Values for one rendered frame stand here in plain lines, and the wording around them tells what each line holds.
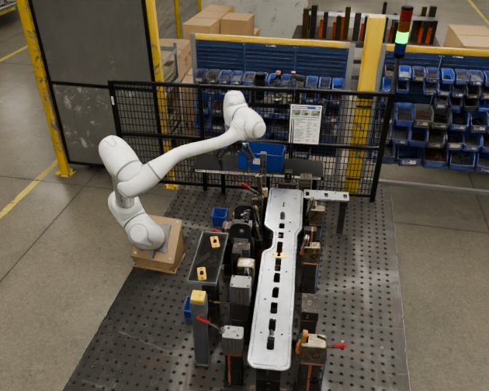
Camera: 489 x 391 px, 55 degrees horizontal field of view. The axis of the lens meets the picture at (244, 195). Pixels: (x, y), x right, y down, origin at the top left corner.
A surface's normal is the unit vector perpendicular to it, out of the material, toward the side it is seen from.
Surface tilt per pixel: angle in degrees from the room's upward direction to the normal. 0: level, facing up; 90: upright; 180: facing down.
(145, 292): 0
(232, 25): 90
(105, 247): 0
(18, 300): 0
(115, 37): 90
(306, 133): 90
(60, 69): 91
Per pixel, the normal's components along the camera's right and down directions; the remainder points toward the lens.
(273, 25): -0.20, 0.55
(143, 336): 0.00, -0.83
